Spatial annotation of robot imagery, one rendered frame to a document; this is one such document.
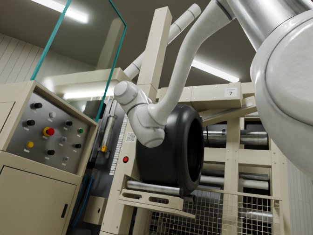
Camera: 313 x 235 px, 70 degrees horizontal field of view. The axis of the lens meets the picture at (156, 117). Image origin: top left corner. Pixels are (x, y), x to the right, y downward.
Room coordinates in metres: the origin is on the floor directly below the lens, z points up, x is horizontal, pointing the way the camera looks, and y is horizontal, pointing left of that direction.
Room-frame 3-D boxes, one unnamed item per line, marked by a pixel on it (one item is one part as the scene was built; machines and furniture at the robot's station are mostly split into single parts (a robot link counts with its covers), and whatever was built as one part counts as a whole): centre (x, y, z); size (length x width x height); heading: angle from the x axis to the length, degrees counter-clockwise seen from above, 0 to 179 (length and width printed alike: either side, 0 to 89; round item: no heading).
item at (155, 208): (1.44, -0.12, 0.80); 0.37 x 0.36 x 0.02; 152
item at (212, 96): (1.65, -0.37, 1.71); 0.61 x 0.25 x 0.15; 62
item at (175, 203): (1.32, -0.05, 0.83); 0.36 x 0.09 x 0.06; 62
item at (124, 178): (1.52, 0.04, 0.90); 0.40 x 0.03 x 0.10; 152
